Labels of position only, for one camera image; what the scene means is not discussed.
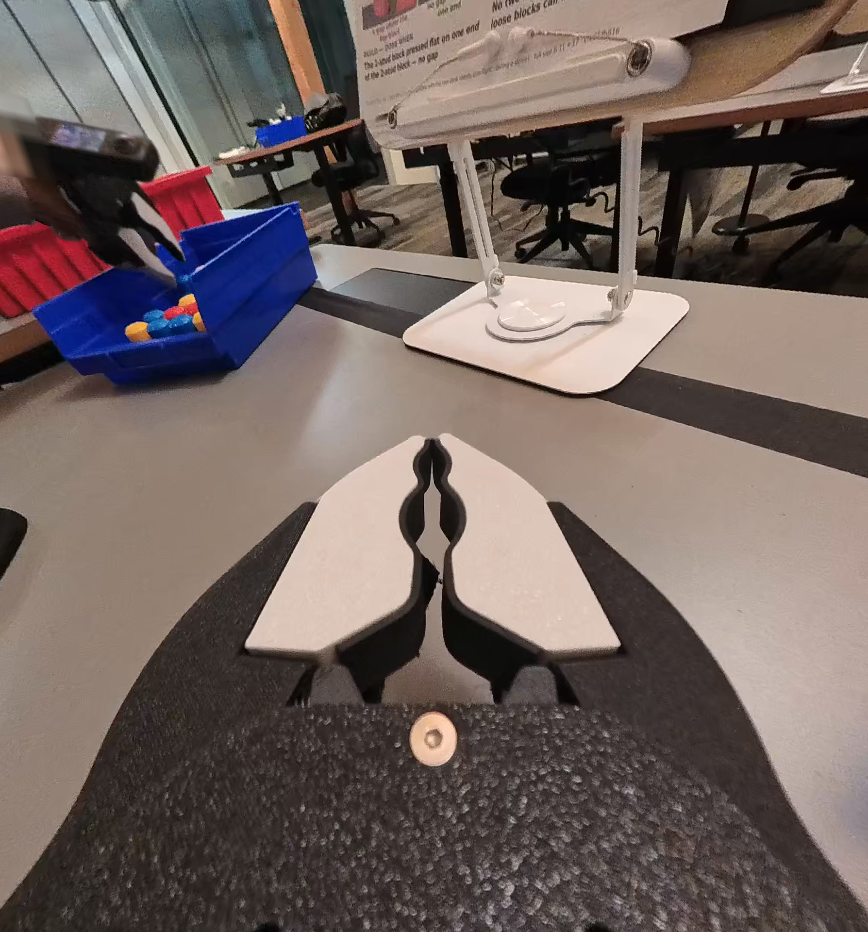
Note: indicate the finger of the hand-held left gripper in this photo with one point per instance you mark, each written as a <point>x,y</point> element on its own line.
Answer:
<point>150,263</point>
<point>143,233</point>

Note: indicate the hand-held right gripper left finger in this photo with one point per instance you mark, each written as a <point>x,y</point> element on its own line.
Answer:
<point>332,568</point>

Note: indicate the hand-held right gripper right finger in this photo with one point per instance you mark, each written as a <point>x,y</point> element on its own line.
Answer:
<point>529,568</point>

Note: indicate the pile of colourful toy blocks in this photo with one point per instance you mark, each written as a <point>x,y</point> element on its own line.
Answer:
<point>164,320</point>

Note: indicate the blue plastic bin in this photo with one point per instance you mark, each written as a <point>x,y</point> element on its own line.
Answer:
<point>281,133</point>
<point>259,291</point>

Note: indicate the red plastic bin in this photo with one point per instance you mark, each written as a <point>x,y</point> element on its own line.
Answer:
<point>26,269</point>

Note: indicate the wooden top desk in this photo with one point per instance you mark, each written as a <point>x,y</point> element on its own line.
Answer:
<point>288,142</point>

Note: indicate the black office chair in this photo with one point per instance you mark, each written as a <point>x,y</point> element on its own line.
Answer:
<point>842,196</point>
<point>350,178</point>
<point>558,182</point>

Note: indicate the black bag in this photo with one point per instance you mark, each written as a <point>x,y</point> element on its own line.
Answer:
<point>325,113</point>

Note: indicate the white document stand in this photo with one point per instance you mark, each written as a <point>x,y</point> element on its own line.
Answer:
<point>853,81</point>
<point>550,342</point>

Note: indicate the printed instruction sheet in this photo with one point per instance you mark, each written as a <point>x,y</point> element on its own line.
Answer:
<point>478,44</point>

